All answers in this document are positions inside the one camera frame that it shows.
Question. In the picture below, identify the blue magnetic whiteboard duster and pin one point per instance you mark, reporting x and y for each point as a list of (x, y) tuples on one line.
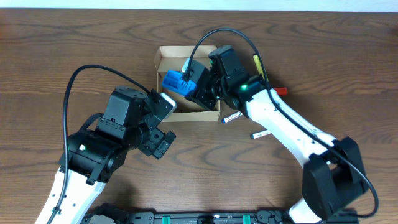
[(173, 81)]

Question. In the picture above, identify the red stapler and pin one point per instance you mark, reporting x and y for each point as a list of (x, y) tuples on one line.
[(281, 91)]

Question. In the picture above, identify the yellow highlighter pen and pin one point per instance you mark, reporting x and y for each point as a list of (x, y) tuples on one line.
[(259, 67)]

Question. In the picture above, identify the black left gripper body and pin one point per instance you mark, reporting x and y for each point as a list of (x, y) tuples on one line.
[(158, 142)]

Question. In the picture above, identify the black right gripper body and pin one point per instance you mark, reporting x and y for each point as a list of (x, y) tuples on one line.
[(203, 97)]

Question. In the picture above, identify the black capped whiteboard marker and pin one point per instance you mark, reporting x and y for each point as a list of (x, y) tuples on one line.
[(260, 134)]

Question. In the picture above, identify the open brown cardboard box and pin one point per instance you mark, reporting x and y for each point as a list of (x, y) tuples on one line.
[(173, 58)]

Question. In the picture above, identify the blue capped whiteboard marker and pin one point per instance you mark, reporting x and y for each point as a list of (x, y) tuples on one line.
[(231, 117)]

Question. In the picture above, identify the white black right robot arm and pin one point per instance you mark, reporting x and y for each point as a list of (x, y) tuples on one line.
[(333, 171)]

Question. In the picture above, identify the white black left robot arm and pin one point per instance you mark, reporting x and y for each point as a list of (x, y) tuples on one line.
[(100, 147)]

